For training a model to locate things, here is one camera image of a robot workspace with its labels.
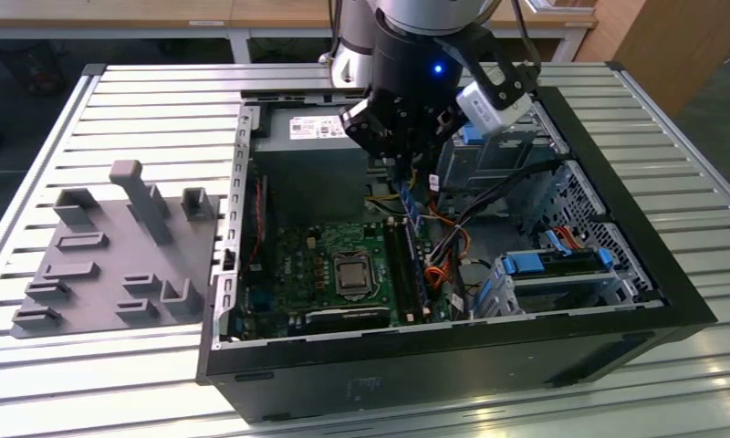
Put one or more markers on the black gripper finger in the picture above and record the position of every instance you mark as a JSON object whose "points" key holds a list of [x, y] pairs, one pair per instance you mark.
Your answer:
{"points": [[368, 125], [444, 123]]}

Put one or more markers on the blue RAM stick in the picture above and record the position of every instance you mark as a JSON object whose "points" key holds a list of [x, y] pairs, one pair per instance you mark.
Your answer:
{"points": [[413, 205]]}

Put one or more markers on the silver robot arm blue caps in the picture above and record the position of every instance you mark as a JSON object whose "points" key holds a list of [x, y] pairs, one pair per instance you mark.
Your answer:
{"points": [[425, 13]]}

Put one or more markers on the black RAM slot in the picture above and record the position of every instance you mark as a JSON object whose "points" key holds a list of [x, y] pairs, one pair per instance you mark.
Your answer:
{"points": [[397, 264]]}

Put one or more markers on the blue disk carrier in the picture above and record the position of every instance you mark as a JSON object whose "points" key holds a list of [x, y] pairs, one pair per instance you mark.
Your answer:
{"points": [[527, 263], [469, 136]]}

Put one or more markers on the grey metal drive cage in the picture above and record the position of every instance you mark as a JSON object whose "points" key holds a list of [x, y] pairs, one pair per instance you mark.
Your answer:
{"points": [[505, 155]]}

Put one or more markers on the grey power supply unit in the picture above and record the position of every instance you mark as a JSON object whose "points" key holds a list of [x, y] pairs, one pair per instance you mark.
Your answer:
{"points": [[311, 173]]}

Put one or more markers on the black table corner cap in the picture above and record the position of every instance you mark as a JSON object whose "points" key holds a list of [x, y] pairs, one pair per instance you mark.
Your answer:
{"points": [[93, 69], [615, 65]]}

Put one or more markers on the grey round speaker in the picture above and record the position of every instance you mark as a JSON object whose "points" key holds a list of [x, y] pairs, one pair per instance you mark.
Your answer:
{"points": [[476, 271]]}

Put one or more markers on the silver CPU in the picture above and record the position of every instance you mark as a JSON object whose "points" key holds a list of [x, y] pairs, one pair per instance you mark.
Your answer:
{"points": [[352, 276]]}

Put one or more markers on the green motherboard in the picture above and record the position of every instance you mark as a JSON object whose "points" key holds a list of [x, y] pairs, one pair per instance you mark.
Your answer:
{"points": [[292, 274]]}

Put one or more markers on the CPU socket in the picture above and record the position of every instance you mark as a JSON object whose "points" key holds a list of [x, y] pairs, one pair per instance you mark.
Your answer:
{"points": [[353, 296]]}

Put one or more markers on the blue plastic latch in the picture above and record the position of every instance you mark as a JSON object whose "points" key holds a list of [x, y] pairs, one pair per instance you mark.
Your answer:
{"points": [[484, 296]]}

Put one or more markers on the wooden cabinet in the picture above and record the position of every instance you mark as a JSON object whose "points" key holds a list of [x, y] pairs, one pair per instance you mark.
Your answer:
{"points": [[664, 45]]}

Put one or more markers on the silver disk bay cage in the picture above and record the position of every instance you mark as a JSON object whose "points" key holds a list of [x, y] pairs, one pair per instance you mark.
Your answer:
{"points": [[560, 292]]}

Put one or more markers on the black PC case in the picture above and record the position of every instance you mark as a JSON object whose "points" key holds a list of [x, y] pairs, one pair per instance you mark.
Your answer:
{"points": [[401, 374]]}

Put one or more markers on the grey parts rack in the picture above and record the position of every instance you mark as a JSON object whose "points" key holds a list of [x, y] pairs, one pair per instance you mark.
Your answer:
{"points": [[97, 292]]}

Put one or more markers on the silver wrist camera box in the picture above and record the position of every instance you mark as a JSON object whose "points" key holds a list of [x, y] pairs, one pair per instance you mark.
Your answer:
{"points": [[489, 111]]}

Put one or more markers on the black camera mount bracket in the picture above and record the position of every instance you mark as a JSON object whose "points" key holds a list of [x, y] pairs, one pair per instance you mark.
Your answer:
{"points": [[472, 50]]}

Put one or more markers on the wooden desk white frame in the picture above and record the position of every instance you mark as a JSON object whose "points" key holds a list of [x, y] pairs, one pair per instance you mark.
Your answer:
{"points": [[159, 18]]}

